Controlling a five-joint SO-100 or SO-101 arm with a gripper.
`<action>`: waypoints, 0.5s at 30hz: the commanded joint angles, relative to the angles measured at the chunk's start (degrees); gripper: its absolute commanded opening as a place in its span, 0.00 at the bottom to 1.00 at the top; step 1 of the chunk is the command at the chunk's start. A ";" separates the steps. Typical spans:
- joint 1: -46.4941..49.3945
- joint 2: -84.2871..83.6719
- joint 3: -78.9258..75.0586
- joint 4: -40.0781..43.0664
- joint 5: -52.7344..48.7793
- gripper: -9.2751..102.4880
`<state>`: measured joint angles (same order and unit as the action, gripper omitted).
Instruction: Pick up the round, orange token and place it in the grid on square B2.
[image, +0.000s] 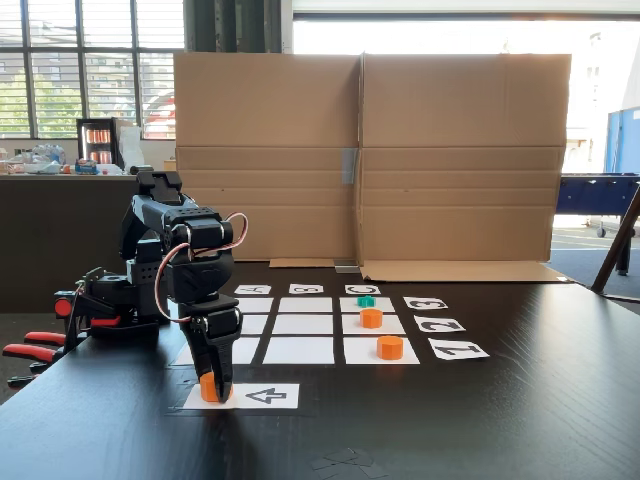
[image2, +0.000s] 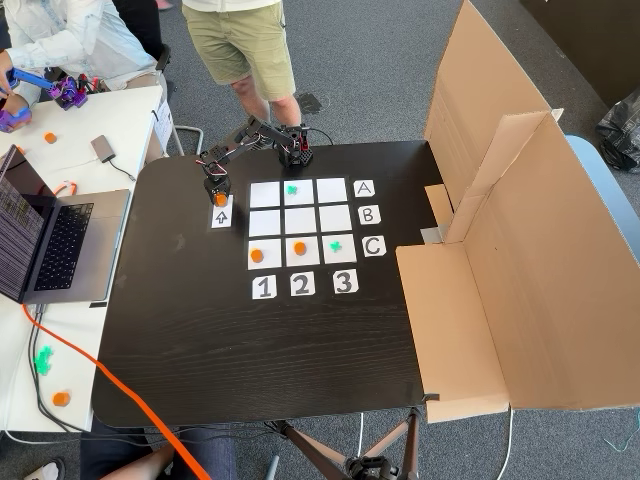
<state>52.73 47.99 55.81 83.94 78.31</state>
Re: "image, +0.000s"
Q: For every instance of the round orange token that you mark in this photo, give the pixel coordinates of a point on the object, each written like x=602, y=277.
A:
x=207, y=390
x=390, y=347
x=371, y=318

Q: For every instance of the white paper grid square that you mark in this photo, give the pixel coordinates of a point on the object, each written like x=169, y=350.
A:
x=350, y=325
x=305, y=305
x=385, y=306
x=303, y=324
x=255, y=325
x=298, y=350
x=360, y=352
x=257, y=305

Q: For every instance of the green cross token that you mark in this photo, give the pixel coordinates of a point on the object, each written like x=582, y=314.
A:
x=366, y=300

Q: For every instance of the paper label letter A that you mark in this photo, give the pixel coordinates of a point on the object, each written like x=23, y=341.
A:
x=252, y=289

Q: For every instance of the white arrow paper sheet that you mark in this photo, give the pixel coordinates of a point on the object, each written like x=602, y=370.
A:
x=270, y=396

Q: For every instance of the paper label letter B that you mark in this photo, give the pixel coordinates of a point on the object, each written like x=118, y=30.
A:
x=306, y=288

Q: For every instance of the black red bar clamp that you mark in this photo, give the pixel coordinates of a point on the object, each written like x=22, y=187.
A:
x=62, y=306

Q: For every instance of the grey tape piece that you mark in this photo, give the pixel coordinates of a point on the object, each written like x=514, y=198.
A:
x=346, y=266
x=350, y=165

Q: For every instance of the white plastic bag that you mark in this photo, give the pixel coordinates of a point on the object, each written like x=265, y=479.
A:
x=132, y=147

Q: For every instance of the dark counter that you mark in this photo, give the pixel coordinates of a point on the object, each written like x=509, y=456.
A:
x=50, y=240

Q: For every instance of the paper label letter C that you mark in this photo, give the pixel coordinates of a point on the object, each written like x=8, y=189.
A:
x=362, y=289

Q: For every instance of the black mini fridge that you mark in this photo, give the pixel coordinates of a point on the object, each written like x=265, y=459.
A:
x=100, y=145

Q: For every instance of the clear plastic bags pile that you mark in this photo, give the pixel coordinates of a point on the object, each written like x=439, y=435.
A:
x=40, y=160

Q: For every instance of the paper label number 3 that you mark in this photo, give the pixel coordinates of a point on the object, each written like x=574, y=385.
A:
x=425, y=303

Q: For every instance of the paper label number 2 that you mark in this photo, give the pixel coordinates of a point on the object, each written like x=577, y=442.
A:
x=439, y=324

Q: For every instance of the paper label number 1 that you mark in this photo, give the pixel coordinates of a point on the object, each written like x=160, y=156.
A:
x=457, y=348

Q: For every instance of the window with blinds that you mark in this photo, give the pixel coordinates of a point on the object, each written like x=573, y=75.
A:
x=60, y=75

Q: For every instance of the large brown cardboard box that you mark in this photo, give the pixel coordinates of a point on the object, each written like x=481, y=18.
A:
x=450, y=150

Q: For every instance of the blue foosball table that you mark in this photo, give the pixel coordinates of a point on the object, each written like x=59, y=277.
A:
x=590, y=192

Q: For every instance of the brown wooden leg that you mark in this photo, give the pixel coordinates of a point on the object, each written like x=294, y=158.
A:
x=615, y=240

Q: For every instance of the blue container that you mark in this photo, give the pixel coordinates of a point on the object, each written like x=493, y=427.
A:
x=622, y=140

